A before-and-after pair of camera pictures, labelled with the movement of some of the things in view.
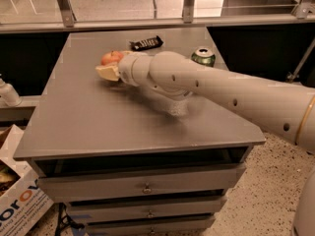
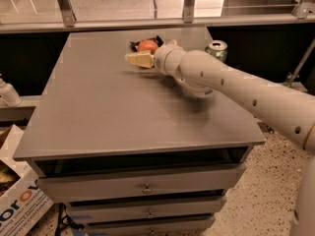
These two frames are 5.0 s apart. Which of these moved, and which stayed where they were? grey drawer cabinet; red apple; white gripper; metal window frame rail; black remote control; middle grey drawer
Moved: white gripper; red apple
Stayed: grey drawer cabinet; metal window frame rail; black remote control; middle grey drawer
